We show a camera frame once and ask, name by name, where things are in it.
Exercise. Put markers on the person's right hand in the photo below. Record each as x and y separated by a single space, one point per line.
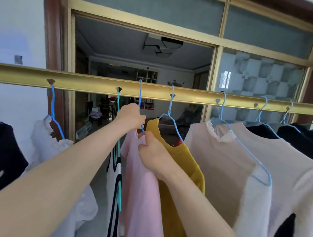
156 158

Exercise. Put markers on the person's left hand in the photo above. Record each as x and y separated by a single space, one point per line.
130 117

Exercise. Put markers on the mustard yellow t-shirt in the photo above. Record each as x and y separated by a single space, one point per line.
185 161

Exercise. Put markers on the pink t-shirt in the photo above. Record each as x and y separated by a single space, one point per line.
139 195

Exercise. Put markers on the gold clothes rail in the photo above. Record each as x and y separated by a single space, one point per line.
85 81

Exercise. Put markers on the white lace blouse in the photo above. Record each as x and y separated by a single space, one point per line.
41 136

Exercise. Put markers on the black t-shirt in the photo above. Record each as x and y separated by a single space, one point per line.
9 151

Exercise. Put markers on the pale pink blouse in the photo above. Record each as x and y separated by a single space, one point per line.
288 171

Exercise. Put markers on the black shorts with logo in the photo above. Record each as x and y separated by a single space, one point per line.
298 141

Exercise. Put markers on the person's right forearm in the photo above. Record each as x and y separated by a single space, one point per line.
195 210

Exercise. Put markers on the person's left forearm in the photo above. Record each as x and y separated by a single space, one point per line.
49 183

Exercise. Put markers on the ceiling lamp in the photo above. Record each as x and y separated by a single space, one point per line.
163 45

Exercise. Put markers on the white paper notice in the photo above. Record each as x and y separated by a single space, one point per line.
18 59

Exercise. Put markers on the gold framed glass door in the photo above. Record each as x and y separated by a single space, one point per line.
256 70

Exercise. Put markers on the indoor wall shelf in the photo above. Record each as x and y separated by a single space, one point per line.
146 75

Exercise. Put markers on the brown door frame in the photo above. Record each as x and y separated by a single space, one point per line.
52 36

